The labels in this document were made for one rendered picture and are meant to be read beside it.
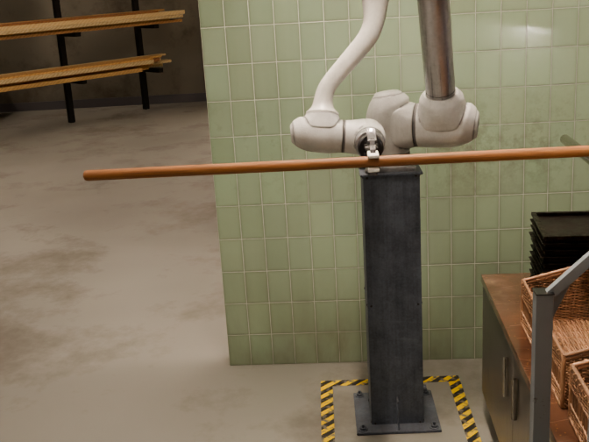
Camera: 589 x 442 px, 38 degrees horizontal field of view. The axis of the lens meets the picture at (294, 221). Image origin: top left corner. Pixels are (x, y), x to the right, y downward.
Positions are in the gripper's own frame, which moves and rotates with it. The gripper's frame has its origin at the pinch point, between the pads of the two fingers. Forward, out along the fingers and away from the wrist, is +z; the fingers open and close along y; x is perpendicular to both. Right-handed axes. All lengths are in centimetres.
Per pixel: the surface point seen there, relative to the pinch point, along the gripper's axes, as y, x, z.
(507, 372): 75, -41, -19
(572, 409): 57, -46, 36
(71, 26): 4, 320, -782
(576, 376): 46, -46, 38
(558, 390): 58, -45, 25
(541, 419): 57, -37, 40
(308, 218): 52, 24, -122
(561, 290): 24, -41, 39
